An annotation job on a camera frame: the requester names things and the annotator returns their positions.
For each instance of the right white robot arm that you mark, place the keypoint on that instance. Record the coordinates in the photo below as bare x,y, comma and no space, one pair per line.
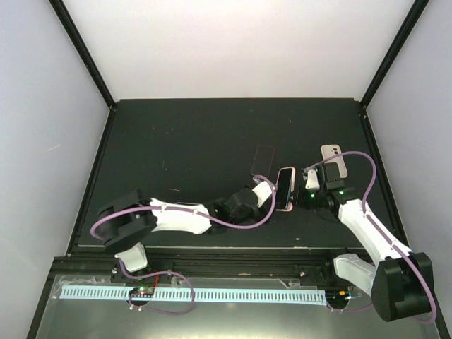
399,281

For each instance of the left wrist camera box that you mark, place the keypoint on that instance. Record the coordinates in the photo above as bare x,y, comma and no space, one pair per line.
263,184

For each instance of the black table mat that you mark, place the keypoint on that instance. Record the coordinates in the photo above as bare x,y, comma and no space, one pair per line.
198,150

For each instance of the light blue slotted cable duct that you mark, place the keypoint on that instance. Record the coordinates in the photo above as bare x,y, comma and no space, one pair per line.
215,295

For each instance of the right small circuit board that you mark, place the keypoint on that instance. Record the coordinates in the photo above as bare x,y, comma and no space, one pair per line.
343,294

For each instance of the left small circuit board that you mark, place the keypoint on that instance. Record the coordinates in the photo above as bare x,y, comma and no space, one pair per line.
141,292

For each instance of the magenta bare phone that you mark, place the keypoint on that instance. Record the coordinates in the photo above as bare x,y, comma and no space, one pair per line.
263,160

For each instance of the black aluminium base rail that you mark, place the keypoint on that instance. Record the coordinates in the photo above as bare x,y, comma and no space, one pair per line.
304,264

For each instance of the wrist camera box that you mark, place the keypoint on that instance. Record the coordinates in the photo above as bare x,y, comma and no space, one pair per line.
263,184
311,182

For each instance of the black frame post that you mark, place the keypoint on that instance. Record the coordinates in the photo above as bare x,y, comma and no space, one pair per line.
402,35
62,13

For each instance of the left black frame post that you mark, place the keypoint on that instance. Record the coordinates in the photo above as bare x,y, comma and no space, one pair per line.
62,13

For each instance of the small circuit board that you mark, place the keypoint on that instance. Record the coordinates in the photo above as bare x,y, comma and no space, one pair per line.
141,292
343,294

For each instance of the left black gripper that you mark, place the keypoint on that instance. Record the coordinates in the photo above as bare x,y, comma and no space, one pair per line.
262,215

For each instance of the right black frame post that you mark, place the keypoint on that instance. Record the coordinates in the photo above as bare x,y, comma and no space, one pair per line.
402,35

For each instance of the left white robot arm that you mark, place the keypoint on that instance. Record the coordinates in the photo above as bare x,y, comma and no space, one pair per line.
121,228

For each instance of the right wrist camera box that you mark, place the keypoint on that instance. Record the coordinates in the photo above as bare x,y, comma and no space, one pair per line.
311,182

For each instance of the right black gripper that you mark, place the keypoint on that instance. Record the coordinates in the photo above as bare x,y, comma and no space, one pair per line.
299,199

